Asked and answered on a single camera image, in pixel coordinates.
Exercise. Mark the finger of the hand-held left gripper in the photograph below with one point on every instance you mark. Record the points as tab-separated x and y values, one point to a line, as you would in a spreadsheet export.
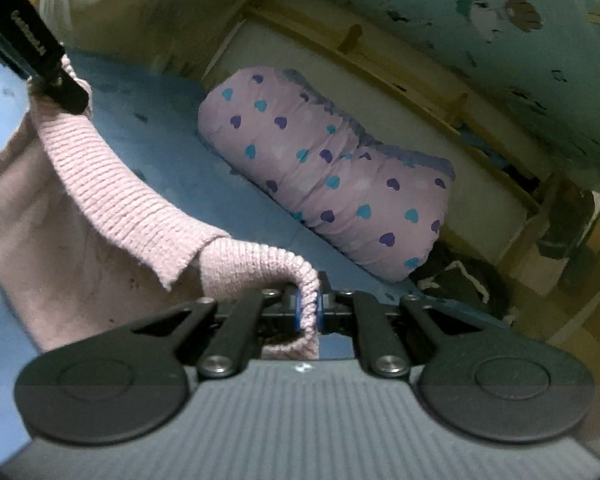
67	90

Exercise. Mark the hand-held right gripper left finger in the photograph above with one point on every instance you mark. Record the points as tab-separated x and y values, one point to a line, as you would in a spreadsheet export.
294	311

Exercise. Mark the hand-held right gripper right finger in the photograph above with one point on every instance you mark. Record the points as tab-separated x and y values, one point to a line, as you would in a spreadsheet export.
320	310

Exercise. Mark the pink knitted cardigan sweater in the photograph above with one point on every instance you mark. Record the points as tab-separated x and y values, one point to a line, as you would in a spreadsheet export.
80	240

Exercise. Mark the dark clothes pile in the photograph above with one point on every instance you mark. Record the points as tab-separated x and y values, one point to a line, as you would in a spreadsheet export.
460	280

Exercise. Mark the white cloth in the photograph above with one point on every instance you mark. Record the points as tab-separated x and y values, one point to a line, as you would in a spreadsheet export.
110	5

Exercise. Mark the blue floral bed sheet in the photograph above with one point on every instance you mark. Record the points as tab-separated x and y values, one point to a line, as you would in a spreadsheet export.
160	160

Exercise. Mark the pink heart-print rolled quilt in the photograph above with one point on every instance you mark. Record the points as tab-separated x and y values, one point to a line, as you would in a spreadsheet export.
330	175

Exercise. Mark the teal printed cloth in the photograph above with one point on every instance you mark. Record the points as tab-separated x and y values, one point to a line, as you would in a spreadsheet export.
430	0

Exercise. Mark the wooden bed frame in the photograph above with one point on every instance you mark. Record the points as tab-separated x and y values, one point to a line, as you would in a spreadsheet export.
395	80

